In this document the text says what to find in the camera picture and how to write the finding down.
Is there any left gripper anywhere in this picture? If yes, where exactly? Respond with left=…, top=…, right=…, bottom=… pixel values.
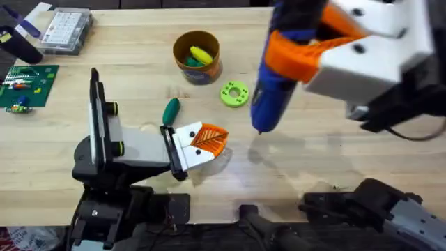
left=72, top=116, right=229, bottom=183

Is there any blue electric screwdriver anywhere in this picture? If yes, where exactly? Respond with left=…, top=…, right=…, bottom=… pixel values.
left=249, top=0, right=330, bottom=135

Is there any green toy vegetable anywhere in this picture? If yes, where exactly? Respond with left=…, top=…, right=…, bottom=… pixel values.
left=162, top=97, right=182, bottom=127

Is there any green disc with holes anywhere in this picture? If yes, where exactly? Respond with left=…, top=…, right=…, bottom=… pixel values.
left=220, top=79, right=250, bottom=108

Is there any brown tub with toys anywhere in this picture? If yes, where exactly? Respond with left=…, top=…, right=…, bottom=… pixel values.
left=172, top=30, right=224, bottom=86

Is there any black upright left wrist plate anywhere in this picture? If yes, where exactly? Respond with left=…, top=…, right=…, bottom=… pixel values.
left=88, top=67, right=125, bottom=169

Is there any green board with blocks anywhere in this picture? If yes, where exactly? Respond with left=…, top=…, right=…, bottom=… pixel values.
left=0, top=63, right=60, bottom=114

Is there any clear plastic parts box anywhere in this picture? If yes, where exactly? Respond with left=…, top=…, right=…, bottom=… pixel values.
left=36, top=7, right=95, bottom=56

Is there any patterned bag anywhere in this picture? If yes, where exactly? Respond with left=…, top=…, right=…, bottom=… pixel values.
left=0, top=226, right=70, bottom=251

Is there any black tool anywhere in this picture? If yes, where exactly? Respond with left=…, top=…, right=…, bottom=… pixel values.
left=0, top=24, right=44, bottom=66

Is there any white and blue box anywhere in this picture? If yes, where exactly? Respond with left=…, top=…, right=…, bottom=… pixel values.
left=13, top=1, right=54, bottom=39

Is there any black rail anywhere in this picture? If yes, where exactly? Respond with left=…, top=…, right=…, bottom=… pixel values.
left=139, top=222, right=394, bottom=251

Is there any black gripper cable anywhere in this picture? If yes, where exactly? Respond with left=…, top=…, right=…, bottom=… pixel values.
left=385, top=117, right=446, bottom=142

